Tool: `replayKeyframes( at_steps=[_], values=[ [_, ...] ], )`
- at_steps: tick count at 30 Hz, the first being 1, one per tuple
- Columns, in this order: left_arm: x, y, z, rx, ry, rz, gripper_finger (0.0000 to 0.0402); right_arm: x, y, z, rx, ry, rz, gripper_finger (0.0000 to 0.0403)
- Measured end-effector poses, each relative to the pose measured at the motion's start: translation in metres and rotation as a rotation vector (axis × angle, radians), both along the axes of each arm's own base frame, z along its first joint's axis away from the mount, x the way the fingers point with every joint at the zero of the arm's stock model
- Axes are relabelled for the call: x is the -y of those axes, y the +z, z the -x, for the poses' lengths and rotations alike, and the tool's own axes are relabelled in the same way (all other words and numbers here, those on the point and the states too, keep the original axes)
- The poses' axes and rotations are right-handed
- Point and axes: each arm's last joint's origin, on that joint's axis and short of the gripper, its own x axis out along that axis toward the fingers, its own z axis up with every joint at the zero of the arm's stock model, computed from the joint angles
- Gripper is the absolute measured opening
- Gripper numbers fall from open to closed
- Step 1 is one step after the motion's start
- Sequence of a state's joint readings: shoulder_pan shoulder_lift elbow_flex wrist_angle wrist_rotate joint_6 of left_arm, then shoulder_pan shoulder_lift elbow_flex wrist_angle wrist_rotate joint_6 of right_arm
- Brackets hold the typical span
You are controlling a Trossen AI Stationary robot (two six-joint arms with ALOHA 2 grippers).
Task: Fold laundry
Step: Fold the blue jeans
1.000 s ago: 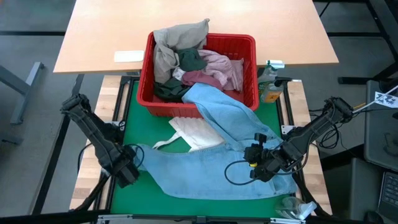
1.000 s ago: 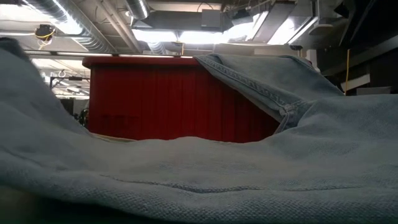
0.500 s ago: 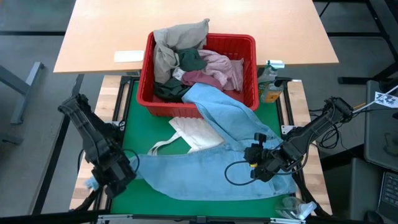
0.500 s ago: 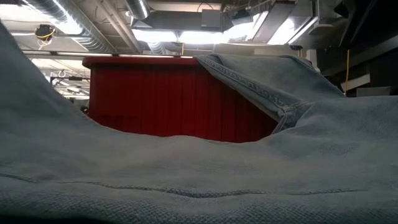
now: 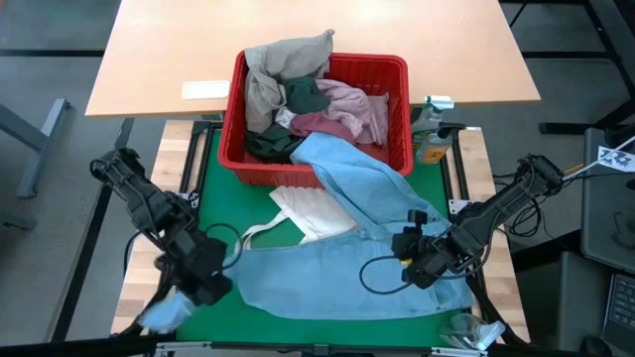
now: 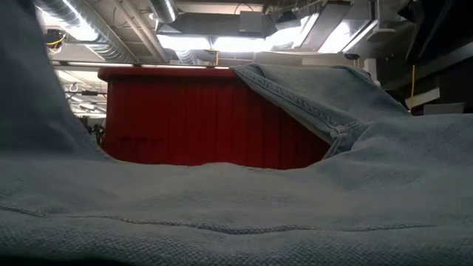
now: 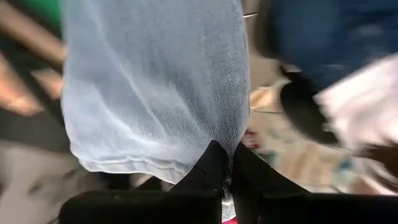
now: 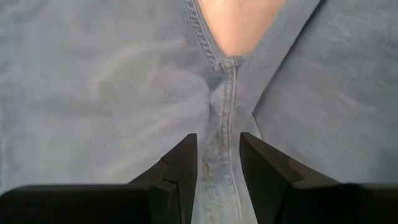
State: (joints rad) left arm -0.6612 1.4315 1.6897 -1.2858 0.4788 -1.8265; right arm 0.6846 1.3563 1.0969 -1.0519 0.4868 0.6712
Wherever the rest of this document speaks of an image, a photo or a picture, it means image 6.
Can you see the bright ceiling light panel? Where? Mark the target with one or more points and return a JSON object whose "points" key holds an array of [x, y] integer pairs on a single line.
{"points": [[221, 43]]}

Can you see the red plastic laundry basket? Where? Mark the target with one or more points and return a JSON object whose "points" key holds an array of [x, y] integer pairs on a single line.
{"points": [[177, 118]]}

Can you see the grey flat panel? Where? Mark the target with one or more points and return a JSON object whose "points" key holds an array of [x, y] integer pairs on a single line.
{"points": [[443, 109]]}

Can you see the light blue towel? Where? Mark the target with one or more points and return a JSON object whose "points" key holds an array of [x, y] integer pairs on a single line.
{"points": [[236, 207]]}

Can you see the corrugated silver air duct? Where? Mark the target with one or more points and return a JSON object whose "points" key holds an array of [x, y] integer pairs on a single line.
{"points": [[107, 44]]}

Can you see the black metal rack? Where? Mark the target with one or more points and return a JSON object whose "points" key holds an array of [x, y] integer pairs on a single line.
{"points": [[88, 93]]}

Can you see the round silver air duct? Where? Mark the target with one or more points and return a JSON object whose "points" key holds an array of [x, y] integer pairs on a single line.
{"points": [[164, 9]]}

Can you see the light blue denim jeans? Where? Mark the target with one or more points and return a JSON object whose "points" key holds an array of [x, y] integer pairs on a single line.
{"points": [[314, 92]]}

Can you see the grey ceiling box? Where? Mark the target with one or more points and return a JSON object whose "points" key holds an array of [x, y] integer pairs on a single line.
{"points": [[251, 22]]}

